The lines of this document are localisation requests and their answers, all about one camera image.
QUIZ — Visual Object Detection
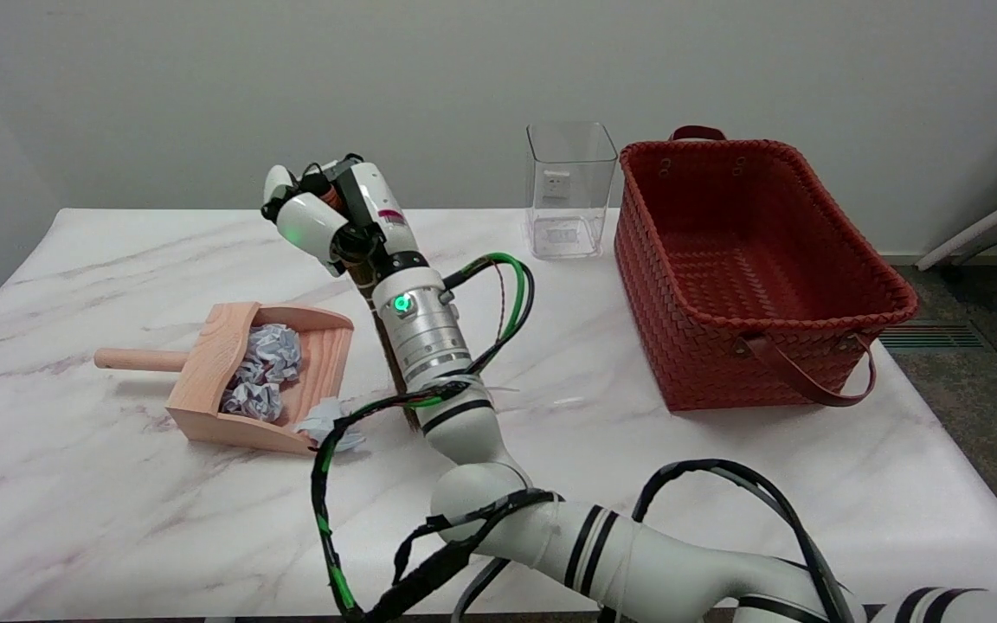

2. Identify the brown straw hand broom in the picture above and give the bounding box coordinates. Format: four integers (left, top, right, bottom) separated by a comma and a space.
317, 177, 423, 431

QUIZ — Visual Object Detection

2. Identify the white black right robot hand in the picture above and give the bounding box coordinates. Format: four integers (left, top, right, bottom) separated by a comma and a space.
261, 154, 430, 279

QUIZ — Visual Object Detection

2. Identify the thick white tube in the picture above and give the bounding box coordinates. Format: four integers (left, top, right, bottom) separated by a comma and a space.
916, 180, 997, 272

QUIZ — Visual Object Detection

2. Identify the black cable with blue plug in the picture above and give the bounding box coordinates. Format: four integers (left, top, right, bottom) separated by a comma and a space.
360, 459, 854, 623

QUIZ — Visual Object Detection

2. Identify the clear plastic container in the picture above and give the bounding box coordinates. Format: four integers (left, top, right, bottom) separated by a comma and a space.
525, 121, 619, 260

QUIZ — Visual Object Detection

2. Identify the white cable tie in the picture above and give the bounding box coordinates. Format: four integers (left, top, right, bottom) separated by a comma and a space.
464, 385, 588, 408

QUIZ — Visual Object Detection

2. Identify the wooden dustpan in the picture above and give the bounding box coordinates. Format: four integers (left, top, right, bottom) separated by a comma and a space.
93, 302, 354, 458

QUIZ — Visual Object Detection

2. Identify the red woven basket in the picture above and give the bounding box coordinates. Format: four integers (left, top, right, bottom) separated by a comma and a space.
615, 126, 919, 413

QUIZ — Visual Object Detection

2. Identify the large paper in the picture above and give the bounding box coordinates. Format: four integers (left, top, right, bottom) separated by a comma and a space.
295, 396, 367, 455

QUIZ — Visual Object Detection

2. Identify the floor vent grille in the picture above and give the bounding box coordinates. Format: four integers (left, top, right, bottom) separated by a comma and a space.
878, 322, 997, 350

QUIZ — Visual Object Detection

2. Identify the black green robot cable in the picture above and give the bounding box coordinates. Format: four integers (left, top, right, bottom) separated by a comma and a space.
310, 253, 536, 617

